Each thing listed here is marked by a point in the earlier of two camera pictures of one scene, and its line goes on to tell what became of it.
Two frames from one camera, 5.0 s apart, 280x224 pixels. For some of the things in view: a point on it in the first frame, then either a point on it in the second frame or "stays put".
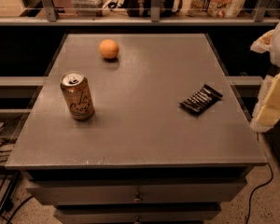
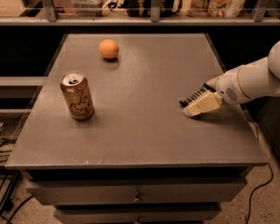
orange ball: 109,49 stays put
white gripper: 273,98 → 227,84
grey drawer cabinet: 141,158 stays put
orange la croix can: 77,91 stays put
